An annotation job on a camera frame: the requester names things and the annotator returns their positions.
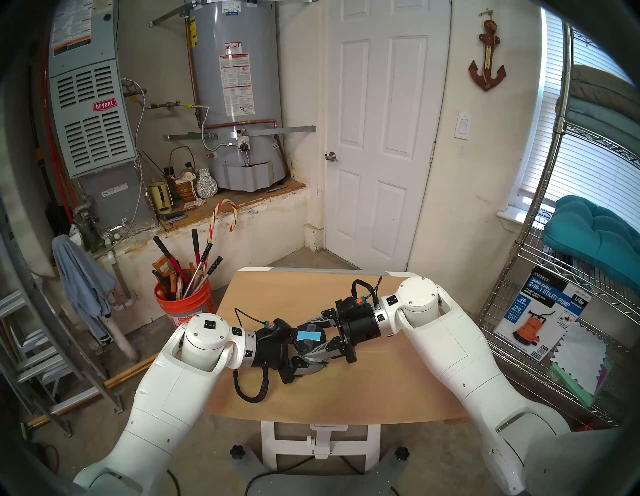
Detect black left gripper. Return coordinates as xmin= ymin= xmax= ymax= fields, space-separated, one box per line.
xmin=253 ymin=331 xmax=329 ymax=385

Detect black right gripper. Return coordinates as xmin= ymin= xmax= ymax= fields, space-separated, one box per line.
xmin=310 ymin=310 xmax=383 ymax=365

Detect black jar lid blue tape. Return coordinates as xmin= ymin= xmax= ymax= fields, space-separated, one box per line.
xmin=291 ymin=324 xmax=329 ymax=357

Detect black grip metal tool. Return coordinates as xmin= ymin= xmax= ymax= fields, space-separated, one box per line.
xmin=192 ymin=256 xmax=224 ymax=296
xmin=184 ymin=242 xmax=214 ymax=297

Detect orange plastic bucket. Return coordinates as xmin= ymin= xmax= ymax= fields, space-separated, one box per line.
xmin=154 ymin=280 xmax=216 ymax=329

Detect striped candy cane decoration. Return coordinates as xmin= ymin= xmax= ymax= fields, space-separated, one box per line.
xmin=202 ymin=199 xmax=239 ymax=273

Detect wooden platform board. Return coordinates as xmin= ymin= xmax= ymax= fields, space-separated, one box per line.
xmin=160 ymin=180 xmax=307 ymax=232

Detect wooden pole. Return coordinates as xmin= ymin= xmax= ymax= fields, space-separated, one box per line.
xmin=27 ymin=352 xmax=161 ymax=431

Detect white PVC pipe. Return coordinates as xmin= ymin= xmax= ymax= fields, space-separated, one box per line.
xmin=97 ymin=250 xmax=141 ymax=363

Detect white panel door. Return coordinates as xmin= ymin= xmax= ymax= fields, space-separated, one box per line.
xmin=324 ymin=0 xmax=452 ymax=273

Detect crumpled foil bundle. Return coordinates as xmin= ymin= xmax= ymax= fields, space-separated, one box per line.
xmin=196 ymin=168 xmax=219 ymax=199

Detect utility pump box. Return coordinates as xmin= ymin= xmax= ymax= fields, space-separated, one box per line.
xmin=493 ymin=265 xmax=592 ymax=362

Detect white window sill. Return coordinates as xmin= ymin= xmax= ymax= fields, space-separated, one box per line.
xmin=497 ymin=206 xmax=532 ymax=234

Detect yellow kettle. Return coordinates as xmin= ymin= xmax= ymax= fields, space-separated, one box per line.
xmin=148 ymin=180 xmax=174 ymax=215

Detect blue hanging towel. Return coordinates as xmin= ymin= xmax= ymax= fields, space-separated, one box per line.
xmin=52 ymin=235 xmax=117 ymax=346

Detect green foam sheet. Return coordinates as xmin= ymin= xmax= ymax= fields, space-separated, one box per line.
xmin=550 ymin=362 xmax=613 ymax=408

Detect white zigzag edged sheet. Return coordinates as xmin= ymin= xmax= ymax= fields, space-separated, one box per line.
xmin=551 ymin=320 xmax=608 ymax=396

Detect flexible metal conduit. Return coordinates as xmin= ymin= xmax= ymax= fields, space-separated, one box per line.
xmin=107 ymin=77 xmax=147 ymax=251

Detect teal tufted cushion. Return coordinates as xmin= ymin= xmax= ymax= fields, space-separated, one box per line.
xmin=542 ymin=195 xmax=640 ymax=291

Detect brass gas pipe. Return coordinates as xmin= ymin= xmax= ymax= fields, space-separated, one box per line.
xmin=131 ymin=97 xmax=201 ymax=112

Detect grey water heater tank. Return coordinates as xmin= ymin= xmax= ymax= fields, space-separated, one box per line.
xmin=189 ymin=0 xmax=288 ymax=192

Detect aluminium ladder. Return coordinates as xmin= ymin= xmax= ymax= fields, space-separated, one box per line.
xmin=0 ymin=200 xmax=124 ymax=438

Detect red pipe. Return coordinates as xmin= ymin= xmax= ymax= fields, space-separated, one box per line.
xmin=37 ymin=45 xmax=76 ymax=221

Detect white window blinds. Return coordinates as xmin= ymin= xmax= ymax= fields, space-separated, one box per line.
xmin=520 ymin=7 xmax=640 ymax=231

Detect grey Bryant furnace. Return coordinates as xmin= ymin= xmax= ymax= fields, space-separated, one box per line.
xmin=48 ymin=0 xmax=157 ymax=233

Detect grey green folded cushion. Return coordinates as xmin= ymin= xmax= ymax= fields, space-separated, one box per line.
xmin=555 ymin=95 xmax=640 ymax=151

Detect olive folded cushion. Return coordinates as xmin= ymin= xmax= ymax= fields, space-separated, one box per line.
xmin=570 ymin=64 xmax=640 ymax=107

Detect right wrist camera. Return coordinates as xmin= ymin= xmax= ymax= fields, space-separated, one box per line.
xmin=336 ymin=296 xmax=375 ymax=317

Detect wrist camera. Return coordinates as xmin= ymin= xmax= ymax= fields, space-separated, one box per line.
xmin=261 ymin=320 xmax=297 ymax=341
xmin=336 ymin=296 xmax=375 ymax=317

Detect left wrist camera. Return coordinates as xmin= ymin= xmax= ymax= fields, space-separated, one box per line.
xmin=261 ymin=320 xmax=297 ymax=341

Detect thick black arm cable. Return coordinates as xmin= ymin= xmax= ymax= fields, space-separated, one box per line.
xmin=232 ymin=367 xmax=271 ymax=405

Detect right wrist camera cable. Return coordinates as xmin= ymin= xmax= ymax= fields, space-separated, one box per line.
xmin=351 ymin=276 xmax=383 ymax=306

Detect wooden saw handle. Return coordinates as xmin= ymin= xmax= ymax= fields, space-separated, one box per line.
xmin=152 ymin=255 xmax=176 ymax=301

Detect long red black tool handle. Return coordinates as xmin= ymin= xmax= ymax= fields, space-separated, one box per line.
xmin=153 ymin=236 xmax=192 ymax=287

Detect wicker basket with handle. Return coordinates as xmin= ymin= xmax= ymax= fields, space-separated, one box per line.
xmin=168 ymin=146 xmax=198 ymax=203

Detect straight metal heater strap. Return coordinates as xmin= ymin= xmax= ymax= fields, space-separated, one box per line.
xmin=164 ymin=126 xmax=317 ymax=141

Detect chrome wire shelf rack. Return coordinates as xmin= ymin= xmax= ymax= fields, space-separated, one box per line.
xmin=460 ymin=22 xmax=640 ymax=481

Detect rusty anchor wall decoration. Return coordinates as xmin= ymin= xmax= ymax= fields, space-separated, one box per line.
xmin=468 ymin=10 xmax=507 ymax=92

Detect angled metal heater strap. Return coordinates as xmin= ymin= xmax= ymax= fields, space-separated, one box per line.
xmin=149 ymin=0 xmax=321 ymax=28

